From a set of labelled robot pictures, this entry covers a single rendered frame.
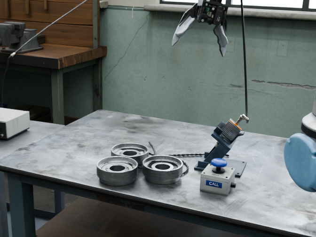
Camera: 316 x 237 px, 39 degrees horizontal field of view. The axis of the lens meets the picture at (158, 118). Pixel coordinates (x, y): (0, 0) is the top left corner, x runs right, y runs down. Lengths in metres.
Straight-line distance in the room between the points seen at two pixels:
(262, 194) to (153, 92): 1.88
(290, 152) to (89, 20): 2.18
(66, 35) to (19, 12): 0.40
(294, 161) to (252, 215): 0.19
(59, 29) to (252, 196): 2.19
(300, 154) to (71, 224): 0.82
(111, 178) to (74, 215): 0.43
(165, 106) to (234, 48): 0.59
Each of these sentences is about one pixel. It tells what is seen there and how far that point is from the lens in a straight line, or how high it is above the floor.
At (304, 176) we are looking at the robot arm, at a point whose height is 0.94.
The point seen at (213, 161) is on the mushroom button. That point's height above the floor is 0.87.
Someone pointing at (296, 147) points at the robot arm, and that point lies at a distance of 0.89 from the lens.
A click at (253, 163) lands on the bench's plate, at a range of 1.30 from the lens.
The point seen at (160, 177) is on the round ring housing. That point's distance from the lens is 1.11.
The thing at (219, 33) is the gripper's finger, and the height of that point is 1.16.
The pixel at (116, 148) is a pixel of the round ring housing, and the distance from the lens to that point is 1.27.
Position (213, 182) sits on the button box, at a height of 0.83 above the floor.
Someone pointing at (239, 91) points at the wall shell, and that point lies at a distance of 2.73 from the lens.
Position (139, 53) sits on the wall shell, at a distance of 2.90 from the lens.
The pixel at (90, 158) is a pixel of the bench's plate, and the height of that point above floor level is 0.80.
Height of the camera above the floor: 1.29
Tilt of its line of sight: 17 degrees down
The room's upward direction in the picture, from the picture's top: 2 degrees clockwise
